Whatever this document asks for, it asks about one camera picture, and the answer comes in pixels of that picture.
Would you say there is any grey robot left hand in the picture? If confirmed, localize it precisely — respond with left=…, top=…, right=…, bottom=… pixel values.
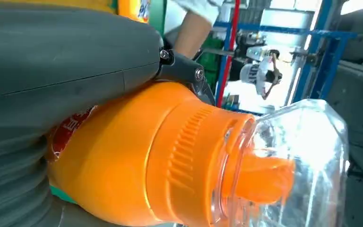
left=0, top=1, right=216, bottom=148

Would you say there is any orange drink bottle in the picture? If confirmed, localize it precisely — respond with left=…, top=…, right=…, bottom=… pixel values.
left=117, top=0, right=151, bottom=24
left=45, top=81, right=350, bottom=227

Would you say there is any yellow sheet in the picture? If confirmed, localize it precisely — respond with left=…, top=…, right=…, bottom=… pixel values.
left=0, top=0, right=117, bottom=15

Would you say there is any person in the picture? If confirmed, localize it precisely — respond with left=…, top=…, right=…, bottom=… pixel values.
left=239, top=48, right=284, bottom=101
left=164, top=0, right=226, bottom=60

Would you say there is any green crate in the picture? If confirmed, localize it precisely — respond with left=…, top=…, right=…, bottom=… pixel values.
left=197, top=33, right=225, bottom=91

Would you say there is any red pole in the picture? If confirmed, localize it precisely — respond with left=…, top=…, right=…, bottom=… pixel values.
left=216, top=0, right=242, bottom=109

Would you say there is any blue metal frame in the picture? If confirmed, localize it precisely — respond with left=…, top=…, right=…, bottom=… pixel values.
left=214, top=0, right=357, bottom=110

